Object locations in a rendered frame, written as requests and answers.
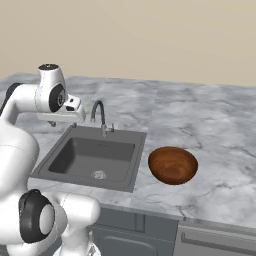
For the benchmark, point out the grey curved sink tap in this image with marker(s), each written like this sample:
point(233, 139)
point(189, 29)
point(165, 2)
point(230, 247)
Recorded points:
point(102, 120)

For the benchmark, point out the brown wooden bowl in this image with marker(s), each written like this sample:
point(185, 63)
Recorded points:
point(173, 165)

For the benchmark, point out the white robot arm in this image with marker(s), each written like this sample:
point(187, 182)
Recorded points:
point(20, 156)

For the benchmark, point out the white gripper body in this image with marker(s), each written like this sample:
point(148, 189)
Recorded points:
point(60, 116)

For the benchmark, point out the grey drawer front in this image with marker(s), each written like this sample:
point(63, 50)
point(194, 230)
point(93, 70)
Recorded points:
point(215, 238)

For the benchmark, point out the grey kitchen sink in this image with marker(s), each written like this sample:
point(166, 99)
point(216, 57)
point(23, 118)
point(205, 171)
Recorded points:
point(90, 158)

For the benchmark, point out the grey cupboard door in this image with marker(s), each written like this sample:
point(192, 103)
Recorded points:
point(133, 233)

